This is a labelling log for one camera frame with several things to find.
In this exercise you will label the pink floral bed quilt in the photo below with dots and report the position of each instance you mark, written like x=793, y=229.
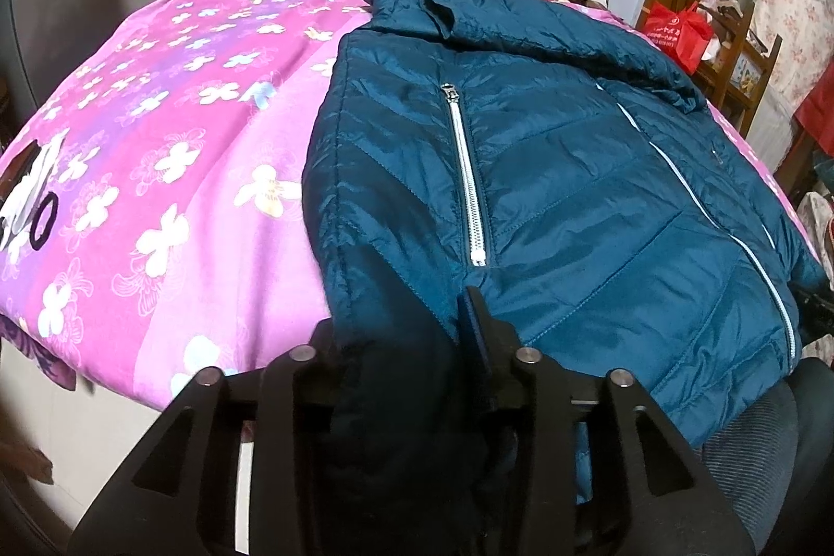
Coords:
x=161, y=229

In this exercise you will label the beige covered sofa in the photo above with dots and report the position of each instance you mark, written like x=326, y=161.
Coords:
x=805, y=29

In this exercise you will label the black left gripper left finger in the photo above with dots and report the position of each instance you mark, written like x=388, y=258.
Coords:
x=175, y=492

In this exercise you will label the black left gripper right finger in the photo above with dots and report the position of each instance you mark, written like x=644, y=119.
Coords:
x=577, y=464

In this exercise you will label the wooden chair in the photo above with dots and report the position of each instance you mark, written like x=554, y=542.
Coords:
x=735, y=78

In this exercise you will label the dark teal puffer jacket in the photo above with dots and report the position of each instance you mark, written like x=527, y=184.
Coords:
x=571, y=173

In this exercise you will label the red plastic bag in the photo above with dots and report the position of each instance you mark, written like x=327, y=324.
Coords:
x=682, y=35

